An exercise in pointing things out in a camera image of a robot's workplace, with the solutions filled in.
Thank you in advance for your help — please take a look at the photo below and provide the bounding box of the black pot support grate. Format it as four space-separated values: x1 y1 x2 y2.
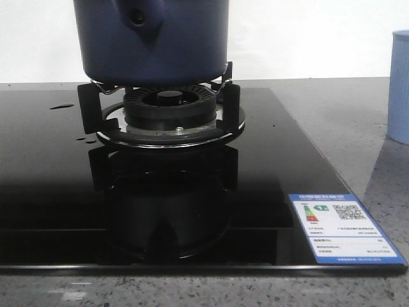
77 63 245 149

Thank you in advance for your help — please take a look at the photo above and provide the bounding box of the blue white energy label sticker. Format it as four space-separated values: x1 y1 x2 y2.
289 194 406 265

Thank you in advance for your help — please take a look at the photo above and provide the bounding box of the black glass gas cooktop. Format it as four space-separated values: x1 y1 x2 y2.
1 88 408 276

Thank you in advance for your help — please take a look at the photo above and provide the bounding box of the dark blue cooking pot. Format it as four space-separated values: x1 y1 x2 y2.
73 0 229 87

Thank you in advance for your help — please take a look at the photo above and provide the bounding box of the light blue ribbed cup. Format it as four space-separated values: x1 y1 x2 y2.
387 29 408 145

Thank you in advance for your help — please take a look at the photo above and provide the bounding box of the black gas burner head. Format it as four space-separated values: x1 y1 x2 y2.
123 85 216 130

